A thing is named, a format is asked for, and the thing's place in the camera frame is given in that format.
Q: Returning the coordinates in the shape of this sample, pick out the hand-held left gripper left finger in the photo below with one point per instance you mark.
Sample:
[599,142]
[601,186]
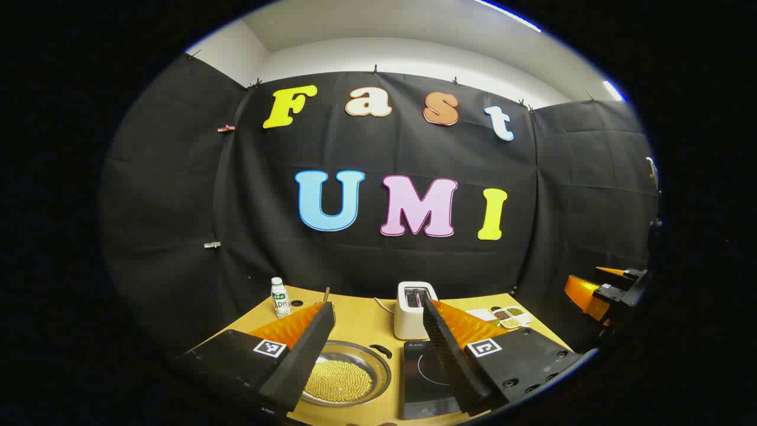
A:
[301,361]

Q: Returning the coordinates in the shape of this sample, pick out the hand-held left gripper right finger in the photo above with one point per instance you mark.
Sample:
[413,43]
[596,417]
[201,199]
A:
[449,361]

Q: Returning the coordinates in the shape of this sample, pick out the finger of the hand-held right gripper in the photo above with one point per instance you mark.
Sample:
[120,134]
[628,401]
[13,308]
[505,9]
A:
[615,271]
[582,293]

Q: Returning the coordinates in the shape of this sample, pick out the black induction cooktop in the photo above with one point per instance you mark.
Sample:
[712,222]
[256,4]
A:
[423,384]

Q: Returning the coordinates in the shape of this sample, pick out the pile of yellow soybeans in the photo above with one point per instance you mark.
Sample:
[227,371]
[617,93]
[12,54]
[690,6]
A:
[337,381]

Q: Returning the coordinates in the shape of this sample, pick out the white toaster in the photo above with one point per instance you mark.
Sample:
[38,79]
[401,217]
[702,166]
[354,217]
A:
[408,319]

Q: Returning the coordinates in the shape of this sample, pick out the white drink bottle green label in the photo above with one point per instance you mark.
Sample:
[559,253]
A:
[281,299]

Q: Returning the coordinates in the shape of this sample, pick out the black backdrop cloth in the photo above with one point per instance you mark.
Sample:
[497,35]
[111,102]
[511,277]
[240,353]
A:
[248,195]

